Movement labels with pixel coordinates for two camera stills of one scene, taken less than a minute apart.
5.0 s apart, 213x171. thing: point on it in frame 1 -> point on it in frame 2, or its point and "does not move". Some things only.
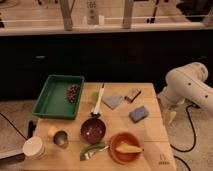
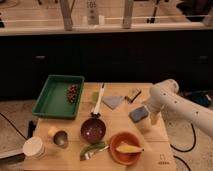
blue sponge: [138, 114] does not move
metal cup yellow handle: [60, 137] does not move
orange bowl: [121, 138] does not move
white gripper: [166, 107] -> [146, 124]
